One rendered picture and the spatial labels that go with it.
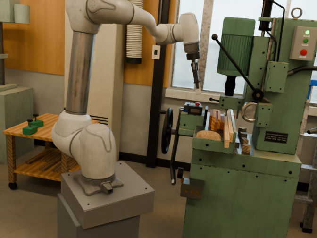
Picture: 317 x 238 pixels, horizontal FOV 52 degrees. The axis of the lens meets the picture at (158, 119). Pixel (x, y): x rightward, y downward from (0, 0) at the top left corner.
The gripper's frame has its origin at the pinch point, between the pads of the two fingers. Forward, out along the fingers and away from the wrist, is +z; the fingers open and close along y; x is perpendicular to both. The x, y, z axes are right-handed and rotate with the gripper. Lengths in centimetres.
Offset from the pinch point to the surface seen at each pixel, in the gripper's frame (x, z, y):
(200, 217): 8, 72, -15
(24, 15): 159, -76, 104
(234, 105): -19.0, 13.1, 4.2
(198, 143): 1.1, 24.0, -26.7
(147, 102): 67, 27, 139
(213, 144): -6.3, 25.4, -26.7
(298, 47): -53, -14, -9
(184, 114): 9.3, 13.2, -3.8
